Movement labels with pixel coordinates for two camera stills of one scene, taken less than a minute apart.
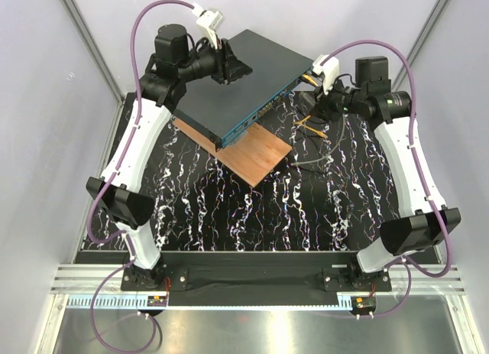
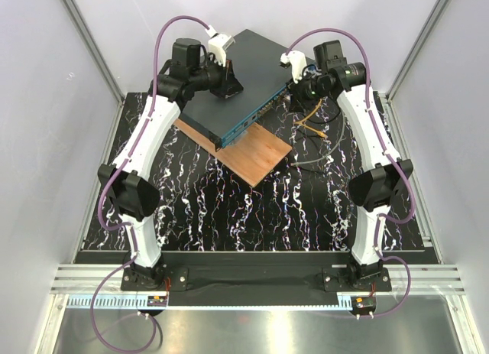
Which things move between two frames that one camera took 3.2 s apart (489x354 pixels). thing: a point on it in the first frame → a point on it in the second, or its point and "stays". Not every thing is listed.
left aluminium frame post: x=86 y=37 stays
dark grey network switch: x=222 y=110 stays
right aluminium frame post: x=442 y=4 stays
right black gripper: x=322 y=105 → x=296 y=102
